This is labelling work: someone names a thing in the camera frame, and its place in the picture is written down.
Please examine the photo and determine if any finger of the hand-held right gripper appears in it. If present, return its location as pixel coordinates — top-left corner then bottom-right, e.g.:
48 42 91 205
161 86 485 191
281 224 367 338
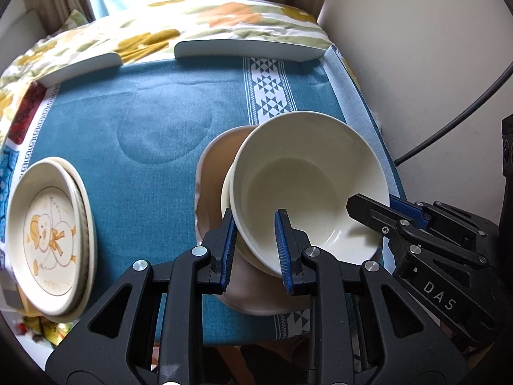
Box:
347 194 488 266
391 196 486 250

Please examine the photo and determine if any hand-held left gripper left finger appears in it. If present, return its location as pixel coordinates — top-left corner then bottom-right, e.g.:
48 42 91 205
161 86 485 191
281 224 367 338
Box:
45 208 237 385

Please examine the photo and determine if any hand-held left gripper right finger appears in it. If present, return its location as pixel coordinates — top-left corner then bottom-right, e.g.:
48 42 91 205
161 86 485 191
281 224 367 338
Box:
273 209 469 385

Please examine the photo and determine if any plain white bowl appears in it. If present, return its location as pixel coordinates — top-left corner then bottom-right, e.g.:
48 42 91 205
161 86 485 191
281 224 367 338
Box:
220 164 283 279

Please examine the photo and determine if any cream printed bowl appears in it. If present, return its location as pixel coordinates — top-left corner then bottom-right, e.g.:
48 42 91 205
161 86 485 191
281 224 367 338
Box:
230 110 390 267

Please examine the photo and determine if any beige plate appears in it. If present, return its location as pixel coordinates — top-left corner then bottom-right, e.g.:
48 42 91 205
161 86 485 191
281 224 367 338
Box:
194 125 309 317

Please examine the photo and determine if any cream plate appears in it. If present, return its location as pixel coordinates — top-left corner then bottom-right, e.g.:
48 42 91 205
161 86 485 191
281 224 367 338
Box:
52 160 98 324

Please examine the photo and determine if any duck print plate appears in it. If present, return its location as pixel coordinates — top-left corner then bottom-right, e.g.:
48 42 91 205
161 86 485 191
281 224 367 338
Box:
5 158 83 317

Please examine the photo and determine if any light blue cloth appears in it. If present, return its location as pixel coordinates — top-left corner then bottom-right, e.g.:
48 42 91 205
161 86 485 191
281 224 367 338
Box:
321 46 405 209

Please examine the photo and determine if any black device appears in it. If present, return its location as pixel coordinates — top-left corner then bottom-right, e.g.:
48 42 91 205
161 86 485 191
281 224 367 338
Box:
501 114 513 178

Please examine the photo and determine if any teal tablecloth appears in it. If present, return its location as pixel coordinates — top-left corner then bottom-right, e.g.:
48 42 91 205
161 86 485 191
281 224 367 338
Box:
0 54 401 346

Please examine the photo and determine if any yellow snack packet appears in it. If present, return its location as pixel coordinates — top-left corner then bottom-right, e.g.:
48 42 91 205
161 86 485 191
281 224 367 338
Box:
20 315 77 346

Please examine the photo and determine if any floral blanket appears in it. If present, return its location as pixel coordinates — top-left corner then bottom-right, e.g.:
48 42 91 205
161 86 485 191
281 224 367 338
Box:
0 0 335 145

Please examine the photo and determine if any colourful patterned cloth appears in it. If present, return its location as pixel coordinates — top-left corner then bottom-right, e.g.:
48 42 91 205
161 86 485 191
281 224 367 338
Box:
0 82 55 249

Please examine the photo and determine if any floral pillow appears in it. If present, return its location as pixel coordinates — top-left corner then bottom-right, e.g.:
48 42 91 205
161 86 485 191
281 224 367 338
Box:
60 8 96 35

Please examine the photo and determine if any black cable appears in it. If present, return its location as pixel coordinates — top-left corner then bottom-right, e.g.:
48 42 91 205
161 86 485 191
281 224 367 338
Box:
395 60 513 166

